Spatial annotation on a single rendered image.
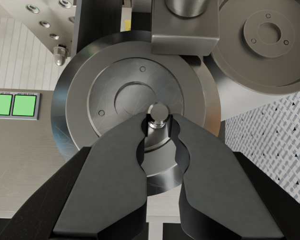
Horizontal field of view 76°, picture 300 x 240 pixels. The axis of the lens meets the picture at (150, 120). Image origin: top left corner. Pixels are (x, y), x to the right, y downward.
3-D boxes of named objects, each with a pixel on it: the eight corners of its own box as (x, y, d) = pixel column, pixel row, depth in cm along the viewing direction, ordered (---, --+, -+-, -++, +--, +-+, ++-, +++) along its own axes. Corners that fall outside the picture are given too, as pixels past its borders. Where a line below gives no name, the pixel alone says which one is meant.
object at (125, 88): (132, 37, 15) (204, 97, 15) (133, 50, 17) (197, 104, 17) (65, 106, 14) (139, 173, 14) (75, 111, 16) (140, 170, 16)
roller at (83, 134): (204, 42, 17) (208, 179, 15) (168, 107, 42) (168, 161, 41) (70, 38, 16) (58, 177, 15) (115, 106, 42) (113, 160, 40)
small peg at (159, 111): (144, 118, 12) (152, 98, 12) (144, 125, 14) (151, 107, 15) (165, 127, 12) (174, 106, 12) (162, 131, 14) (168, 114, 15)
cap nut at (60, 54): (65, 46, 50) (63, 63, 49) (70, 53, 53) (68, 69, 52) (50, 45, 49) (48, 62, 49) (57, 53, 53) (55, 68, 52)
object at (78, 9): (92, -102, 21) (75, 59, 18) (120, 31, 44) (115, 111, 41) (88, -103, 21) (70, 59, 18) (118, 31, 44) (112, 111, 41)
